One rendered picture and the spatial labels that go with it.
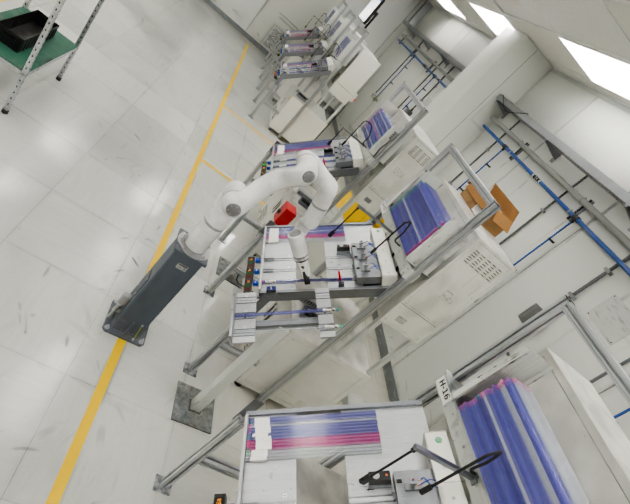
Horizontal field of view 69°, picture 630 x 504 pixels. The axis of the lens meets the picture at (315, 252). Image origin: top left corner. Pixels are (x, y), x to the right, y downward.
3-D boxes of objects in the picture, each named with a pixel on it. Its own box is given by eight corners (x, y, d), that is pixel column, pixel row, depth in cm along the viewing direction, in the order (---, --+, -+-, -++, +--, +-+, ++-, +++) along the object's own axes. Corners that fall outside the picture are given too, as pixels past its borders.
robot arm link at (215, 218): (202, 223, 225) (230, 189, 216) (206, 204, 240) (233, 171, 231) (222, 236, 231) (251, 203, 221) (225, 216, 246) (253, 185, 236)
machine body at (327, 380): (228, 386, 291) (291, 330, 266) (239, 311, 349) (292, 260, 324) (307, 425, 317) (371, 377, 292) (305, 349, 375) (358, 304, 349)
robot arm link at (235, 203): (231, 208, 234) (228, 225, 221) (218, 189, 227) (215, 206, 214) (320, 167, 225) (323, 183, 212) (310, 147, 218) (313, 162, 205)
